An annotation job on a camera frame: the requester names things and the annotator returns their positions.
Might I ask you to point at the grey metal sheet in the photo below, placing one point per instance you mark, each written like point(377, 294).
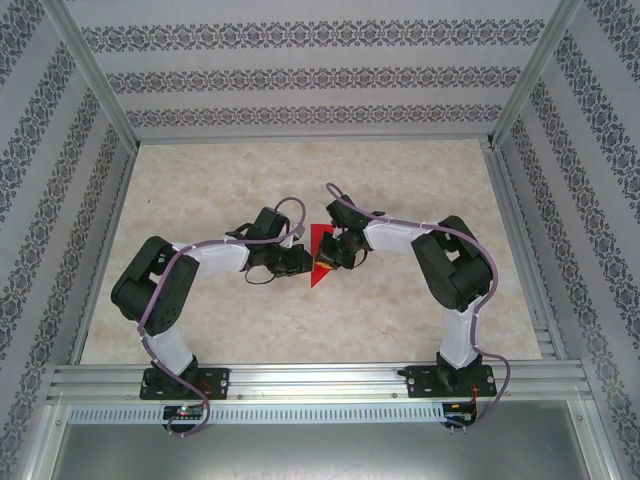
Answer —
point(320, 450)

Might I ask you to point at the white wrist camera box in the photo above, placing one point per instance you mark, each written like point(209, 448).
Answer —
point(334, 226)
point(300, 232)

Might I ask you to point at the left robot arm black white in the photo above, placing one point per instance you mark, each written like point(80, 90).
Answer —
point(150, 285)

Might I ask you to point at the left controller circuit board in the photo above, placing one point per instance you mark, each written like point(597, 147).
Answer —
point(182, 412)

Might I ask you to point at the aluminium frame post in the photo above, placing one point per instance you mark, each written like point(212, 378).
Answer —
point(95, 75)
point(530, 75)

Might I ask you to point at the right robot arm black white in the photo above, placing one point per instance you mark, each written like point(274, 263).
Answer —
point(450, 270)

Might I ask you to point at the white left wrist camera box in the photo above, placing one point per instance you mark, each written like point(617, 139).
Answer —
point(300, 232)

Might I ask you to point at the aluminium mounting rail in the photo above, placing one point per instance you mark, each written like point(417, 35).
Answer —
point(315, 382)

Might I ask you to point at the red square paper sheet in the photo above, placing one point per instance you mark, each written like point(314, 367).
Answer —
point(317, 237)

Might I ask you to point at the right controller circuit board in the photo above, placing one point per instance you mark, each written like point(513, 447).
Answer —
point(457, 409)

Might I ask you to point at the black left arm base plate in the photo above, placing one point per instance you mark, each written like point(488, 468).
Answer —
point(217, 382)

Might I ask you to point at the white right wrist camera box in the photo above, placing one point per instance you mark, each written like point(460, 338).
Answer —
point(334, 226)

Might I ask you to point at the aluminium back rail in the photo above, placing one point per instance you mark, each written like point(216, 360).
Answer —
point(315, 138)

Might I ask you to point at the controller circuit board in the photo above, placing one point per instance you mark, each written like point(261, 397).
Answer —
point(182, 412)
point(457, 409)

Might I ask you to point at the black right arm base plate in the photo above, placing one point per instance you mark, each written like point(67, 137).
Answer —
point(422, 382)

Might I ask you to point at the aluminium side rail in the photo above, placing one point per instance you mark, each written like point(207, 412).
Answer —
point(510, 210)
point(114, 210)

